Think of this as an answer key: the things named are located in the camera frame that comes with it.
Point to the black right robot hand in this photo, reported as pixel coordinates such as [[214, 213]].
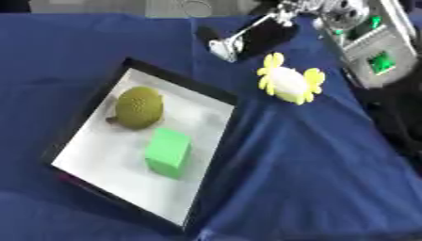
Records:
[[264, 38]]

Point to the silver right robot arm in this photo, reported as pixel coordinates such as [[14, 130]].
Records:
[[369, 37]]

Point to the black box with white inside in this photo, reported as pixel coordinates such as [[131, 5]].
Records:
[[144, 144]]

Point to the white and yellow soft toy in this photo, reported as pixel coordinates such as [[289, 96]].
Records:
[[290, 81]]

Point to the olive green bumpy toy fruit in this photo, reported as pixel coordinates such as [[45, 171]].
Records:
[[138, 108]]

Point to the green foam block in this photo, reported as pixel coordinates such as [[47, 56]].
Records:
[[168, 153]]

